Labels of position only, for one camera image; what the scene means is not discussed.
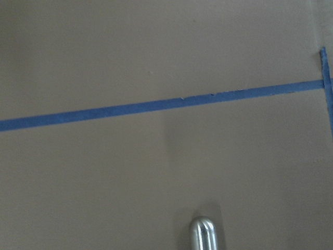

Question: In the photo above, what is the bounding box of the steel muddler black tip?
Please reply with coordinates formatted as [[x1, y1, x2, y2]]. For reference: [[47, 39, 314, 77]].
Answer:
[[189, 216, 219, 250]]

